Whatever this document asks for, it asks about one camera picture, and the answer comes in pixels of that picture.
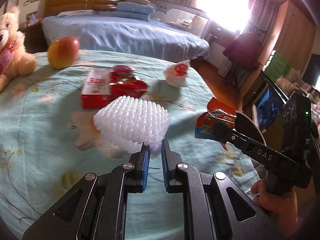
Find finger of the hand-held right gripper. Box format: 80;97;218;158
212;123;298;173

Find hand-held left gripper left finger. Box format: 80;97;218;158
22;144;150;240

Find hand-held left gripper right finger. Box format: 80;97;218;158
161;139;285;240

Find orange snack wrapper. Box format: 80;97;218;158
194;97;237;152

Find black round trash can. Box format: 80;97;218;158
235;112;266;143

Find white foam fruit net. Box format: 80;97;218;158
94;95;171;159

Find red snack bag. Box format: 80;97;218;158
110;74;148;100

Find red and white carton box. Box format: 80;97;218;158
80;69;112;109

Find person's right hand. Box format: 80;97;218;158
251;179;299;239

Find television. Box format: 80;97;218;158
252;85;285;133

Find beige plush toy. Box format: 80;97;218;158
277;70;300;90

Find crumpled white red wrapper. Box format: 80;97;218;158
164;59;192;88

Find dark red chair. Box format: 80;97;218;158
222;32;262;68

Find small red snack wrapper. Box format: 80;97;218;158
114;64;133;75

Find green floral bed sheet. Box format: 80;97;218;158
0;49;260;240

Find bed with blue sheet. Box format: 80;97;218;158
41;10;210;62

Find red yellow apple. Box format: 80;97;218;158
47;36;80;70

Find folded blue blanket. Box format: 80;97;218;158
116;1;155;22

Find beige teddy bear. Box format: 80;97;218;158
0;6;37;93

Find flat white blue pillow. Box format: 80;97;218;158
56;9;97;18

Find dark wooden nightstand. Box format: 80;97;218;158
20;22;49;54

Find grey bed guard rail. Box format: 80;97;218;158
150;0;213;38

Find photo frame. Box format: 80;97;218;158
26;11;38;27

